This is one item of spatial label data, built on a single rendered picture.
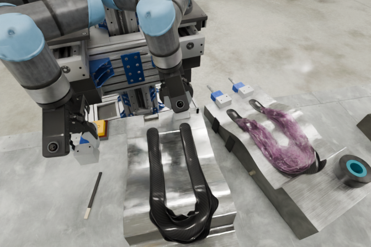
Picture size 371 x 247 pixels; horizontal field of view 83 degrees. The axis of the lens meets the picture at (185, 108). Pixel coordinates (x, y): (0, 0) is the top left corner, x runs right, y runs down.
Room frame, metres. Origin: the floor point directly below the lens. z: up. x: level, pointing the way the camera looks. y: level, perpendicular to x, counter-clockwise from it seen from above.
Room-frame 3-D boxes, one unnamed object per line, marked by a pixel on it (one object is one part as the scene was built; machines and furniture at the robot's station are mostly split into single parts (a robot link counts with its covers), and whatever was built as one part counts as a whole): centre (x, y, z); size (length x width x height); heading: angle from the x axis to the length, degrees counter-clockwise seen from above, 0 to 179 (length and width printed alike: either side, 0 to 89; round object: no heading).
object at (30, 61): (0.32, 0.28, 1.25); 0.09 x 0.08 x 0.11; 39
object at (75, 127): (0.32, 0.28, 1.09); 0.09 x 0.08 x 0.12; 11
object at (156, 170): (0.25, 0.02, 0.92); 0.35 x 0.16 x 0.09; 11
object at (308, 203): (0.38, -0.31, 0.86); 0.50 x 0.26 x 0.11; 28
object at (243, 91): (0.64, -0.22, 0.86); 0.13 x 0.05 x 0.05; 28
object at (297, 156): (0.38, -0.30, 0.90); 0.26 x 0.18 x 0.08; 28
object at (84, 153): (0.34, 0.29, 0.93); 0.13 x 0.05 x 0.05; 11
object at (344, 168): (0.24, -0.45, 0.93); 0.08 x 0.08 x 0.04
